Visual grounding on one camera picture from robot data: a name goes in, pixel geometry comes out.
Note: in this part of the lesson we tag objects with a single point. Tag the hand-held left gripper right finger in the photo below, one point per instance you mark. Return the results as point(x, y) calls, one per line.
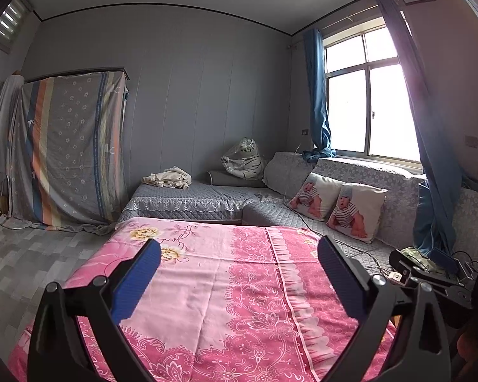
point(340, 282)

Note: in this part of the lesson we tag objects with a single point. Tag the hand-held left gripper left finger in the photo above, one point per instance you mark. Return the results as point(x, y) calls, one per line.
point(137, 282)

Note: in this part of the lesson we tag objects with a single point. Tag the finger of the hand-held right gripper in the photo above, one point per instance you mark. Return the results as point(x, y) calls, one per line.
point(402, 262)
point(444, 256)

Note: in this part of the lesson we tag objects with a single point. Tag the person's right forearm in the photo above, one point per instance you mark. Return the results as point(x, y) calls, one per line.
point(472, 344)

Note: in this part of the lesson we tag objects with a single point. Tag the green cloth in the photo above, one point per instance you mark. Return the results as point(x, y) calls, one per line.
point(416, 254)

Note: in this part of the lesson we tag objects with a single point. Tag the white power strip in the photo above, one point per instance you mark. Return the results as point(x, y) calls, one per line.
point(394, 275)

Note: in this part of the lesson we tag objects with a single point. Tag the baby print pillow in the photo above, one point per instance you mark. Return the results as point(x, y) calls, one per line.
point(354, 211)
point(314, 199)

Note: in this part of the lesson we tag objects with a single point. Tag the pink floral blanket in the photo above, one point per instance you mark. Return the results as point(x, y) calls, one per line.
point(231, 286)

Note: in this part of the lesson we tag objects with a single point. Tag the long blue curtain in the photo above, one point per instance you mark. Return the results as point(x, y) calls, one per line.
point(434, 159)

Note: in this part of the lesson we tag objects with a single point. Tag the grey quilted sofa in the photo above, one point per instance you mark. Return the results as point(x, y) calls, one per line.
point(207, 199)

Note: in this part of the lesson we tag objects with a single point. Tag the beige crumpled cloth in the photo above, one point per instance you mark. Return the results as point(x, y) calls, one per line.
point(169, 177)

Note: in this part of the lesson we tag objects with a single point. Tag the dark grey cushion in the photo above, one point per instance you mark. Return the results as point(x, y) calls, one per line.
point(219, 177)

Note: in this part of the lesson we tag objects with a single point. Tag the striped floral sheet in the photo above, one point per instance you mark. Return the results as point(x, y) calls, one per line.
point(71, 147)

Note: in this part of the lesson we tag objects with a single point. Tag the white tiger plush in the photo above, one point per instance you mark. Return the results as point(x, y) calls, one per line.
point(247, 159)

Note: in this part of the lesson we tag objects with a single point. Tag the window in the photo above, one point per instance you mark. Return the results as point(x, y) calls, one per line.
point(346, 111)

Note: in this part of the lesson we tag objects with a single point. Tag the short blue curtain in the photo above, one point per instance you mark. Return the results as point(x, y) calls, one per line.
point(316, 99)

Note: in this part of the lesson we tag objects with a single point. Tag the white draped cloth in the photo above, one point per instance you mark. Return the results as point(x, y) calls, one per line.
point(6, 127)

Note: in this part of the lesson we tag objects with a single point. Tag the window blind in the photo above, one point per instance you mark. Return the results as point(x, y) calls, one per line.
point(8, 24)

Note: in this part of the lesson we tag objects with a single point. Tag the wall switch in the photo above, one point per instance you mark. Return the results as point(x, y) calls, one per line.
point(471, 141)

